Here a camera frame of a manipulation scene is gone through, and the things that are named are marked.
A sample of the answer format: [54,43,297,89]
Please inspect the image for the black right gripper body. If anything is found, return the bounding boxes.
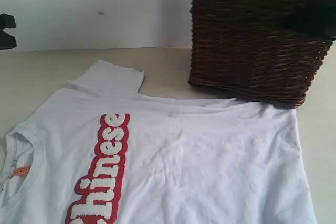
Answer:
[286,0,335,40]

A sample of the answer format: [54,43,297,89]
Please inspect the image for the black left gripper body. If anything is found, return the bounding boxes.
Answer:
[0,14,17,49]

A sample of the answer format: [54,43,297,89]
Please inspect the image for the white t-shirt red lettering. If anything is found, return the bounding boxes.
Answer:
[1,61,317,223]

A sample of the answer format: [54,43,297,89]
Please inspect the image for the dark red wicker basket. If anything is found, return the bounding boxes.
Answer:
[189,0,332,109]

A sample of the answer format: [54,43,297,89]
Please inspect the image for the orange garment neck tag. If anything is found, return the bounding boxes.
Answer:
[10,165,31,178]

